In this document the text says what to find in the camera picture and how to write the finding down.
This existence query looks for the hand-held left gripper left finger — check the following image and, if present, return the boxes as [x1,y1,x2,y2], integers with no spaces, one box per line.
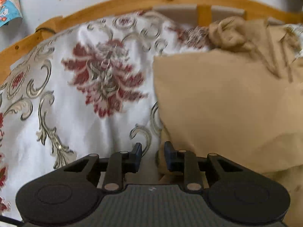
[63,142,142,192]

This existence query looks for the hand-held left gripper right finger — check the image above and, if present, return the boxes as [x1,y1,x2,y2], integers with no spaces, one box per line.
[164,141,245,192]

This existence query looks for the beige garment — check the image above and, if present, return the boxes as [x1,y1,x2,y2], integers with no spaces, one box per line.
[151,16,303,227]

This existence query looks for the white floral bedsheet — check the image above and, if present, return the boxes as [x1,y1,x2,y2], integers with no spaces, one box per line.
[0,11,213,220]

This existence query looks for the wooden bed frame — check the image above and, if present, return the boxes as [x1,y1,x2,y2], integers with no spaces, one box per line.
[0,0,303,76]

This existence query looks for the dark cable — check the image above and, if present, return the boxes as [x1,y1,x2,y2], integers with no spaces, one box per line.
[35,27,57,34]

